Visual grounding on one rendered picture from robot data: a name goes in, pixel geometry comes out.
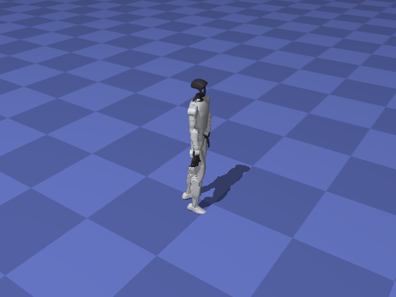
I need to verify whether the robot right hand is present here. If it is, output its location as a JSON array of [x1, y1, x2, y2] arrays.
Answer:
[[189, 151, 200, 167]]

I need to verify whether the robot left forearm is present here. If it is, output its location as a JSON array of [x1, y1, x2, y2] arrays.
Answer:
[[204, 120, 211, 136]]

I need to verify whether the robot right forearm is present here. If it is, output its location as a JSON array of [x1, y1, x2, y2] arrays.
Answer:
[[191, 130, 200, 156]]

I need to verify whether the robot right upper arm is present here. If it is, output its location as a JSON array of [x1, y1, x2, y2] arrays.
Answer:
[[187, 105, 199, 134]]

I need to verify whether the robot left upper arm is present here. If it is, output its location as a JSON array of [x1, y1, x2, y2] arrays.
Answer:
[[205, 96, 212, 121]]

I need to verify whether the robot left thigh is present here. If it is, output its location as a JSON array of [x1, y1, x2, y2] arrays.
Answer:
[[189, 138, 207, 174]]

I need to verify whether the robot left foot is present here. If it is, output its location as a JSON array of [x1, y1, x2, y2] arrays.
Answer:
[[182, 192, 192, 199]]

